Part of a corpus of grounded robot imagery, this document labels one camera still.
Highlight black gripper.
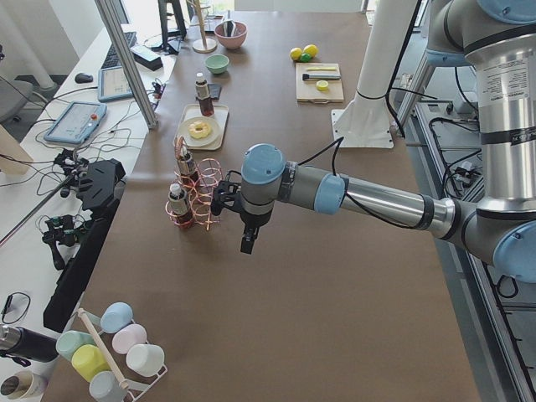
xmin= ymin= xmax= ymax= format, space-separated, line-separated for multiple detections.
xmin=210 ymin=170 xmax=271 ymax=255

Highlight tea bottle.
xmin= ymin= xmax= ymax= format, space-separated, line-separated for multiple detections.
xmin=168 ymin=183 xmax=193 ymax=229
xmin=195 ymin=72 xmax=214 ymax=116
xmin=178 ymin=147 xmax=198 ymax=185

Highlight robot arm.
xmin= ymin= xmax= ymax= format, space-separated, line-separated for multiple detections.
xmin=211 ymin=1 xmax=535 ymax=283

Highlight cream serving tray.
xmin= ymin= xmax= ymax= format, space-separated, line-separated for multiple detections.
xmin=173 ymin=104 xmax=229 ymax=151

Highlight glazed donut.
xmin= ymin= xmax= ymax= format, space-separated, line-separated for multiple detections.
xmin=188 ymin=120 xmax=212 ymax=139

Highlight white round plate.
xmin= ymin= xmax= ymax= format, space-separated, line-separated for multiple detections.
xmin=177 ymin=116 xmax=221 ymax=147

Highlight grey folded cloth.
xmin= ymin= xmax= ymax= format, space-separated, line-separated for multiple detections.
xmin=208 ymin=83 xmax=222 ymax=101

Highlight wooden cutting board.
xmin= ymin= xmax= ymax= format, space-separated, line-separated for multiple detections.
xmin=295 ymin=62 xmax=344 ymax=103

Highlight pink cup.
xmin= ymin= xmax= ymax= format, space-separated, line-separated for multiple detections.
xmin=112 ymin=323 xmax=147 ymax=354

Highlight blue cup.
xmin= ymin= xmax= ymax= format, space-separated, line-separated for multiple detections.
xmin=100 ymin=301 xmax=133 ymax=334

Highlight black device housing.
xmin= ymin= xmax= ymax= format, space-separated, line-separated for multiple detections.
xmin=43 ymin=159 xmax=125 ymax=332

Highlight lemon half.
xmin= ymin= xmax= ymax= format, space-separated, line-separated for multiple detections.
xmin=316 ymin=80 xmax=329 ymax=91

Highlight white cup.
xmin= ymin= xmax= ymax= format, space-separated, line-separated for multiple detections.
xmin=126 ymin=343 xmax=165 ymax=377

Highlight mint green bowl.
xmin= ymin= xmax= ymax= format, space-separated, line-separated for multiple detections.
xmin=205 ymin=54 xmax=229 ymax=75

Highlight yellow plastic knife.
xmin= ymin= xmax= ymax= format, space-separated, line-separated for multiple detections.
xmin=306 ymin=65 xmax=338 ymax=71

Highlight green lime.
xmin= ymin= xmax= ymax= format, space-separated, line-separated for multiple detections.
xmin=299 ymin=53 xmax=312 ymax=63

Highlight yellow lemon near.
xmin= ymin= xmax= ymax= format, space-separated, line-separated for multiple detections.
xmin=290 ymin=47 xmax=303 ymax=61

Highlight yellow lemon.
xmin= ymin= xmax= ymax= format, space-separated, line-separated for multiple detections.
xmin=290 ymin=47 xmax=303 ymax=61
xmin=303 ymin=44 xmax=318 ymax=58

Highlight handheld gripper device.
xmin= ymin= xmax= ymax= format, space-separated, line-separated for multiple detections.
xmin=42 ymin=214 xmax=93 ymax=271

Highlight pink bowl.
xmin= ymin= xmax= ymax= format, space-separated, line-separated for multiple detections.
xmin=214 ymin=21 xmax=248 ymax=49

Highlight yellow lemon far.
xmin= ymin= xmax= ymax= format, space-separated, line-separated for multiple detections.
xmin=303 ymin=44 xmax=318 ymax=58

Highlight blue teach pendant far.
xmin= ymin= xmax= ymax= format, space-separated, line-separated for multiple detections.
xmin=97 ymin=66 xmax=133 ymax=102

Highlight blue teach pendant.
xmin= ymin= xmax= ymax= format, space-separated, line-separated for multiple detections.
xmin=44 ymin=101 xmax=107 ymax=145
xmin=97 ymin=66 xmax=133 ymax=102

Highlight blue teach pendant near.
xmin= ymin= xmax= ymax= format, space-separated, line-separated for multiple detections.
xmin=44 ymin=101 xmax=107 ymax=145

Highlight metal ice scoop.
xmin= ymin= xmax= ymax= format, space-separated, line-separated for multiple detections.
xmin=222 ymin=10 xmax=240 ymax=38

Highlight black box on desk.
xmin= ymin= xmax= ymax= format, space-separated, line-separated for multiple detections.
xmin=130 ymin=44 xmax=163 ymax=71

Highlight yellow cup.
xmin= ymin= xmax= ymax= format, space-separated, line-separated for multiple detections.
xmin=70 ymin=344 xmax=110 ymax=383

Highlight mint cup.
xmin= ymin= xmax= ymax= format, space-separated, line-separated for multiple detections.
xmin=55 ymin=330 xmax=95 ymax=361

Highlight monitor stand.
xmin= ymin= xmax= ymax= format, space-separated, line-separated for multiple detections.
xmin=150 ymin=0 xmax=187 ymax=54

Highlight grey cup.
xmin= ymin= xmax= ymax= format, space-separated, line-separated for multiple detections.
xmin=89 ymin=371 xmax=127 ymax=402

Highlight black keyboard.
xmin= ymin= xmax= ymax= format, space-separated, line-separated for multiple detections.
xmin=101 ymin=31 xmax=137 ymax=69

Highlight black computer mouse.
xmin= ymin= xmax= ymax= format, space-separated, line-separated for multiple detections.
xmin=75 ymin=73 xmax=94 ymax=84

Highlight eyeglasses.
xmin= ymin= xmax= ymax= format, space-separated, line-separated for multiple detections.
xmin=1 ymin=291 xmax=31 ymax=325

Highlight black thermos bottle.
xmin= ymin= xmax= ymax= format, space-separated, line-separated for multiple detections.
xmin=1 ymin=325 xmax=58 ymax=368

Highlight copper wire bottle rack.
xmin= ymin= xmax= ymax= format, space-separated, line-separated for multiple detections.
xmin=165 ymin=137 xmax=223 ymax=231

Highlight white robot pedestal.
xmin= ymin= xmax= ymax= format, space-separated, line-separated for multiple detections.
xmin=332 ymin=0 xmax=420 ymax=149

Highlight aluminium frame post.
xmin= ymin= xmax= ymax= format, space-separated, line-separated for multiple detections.
xmin=95 ymin=0 xmax=158 ymax=129

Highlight white wire cup rack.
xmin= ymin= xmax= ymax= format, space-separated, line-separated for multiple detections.
xmin=76 ymin=308 xmax=168 ymax=401

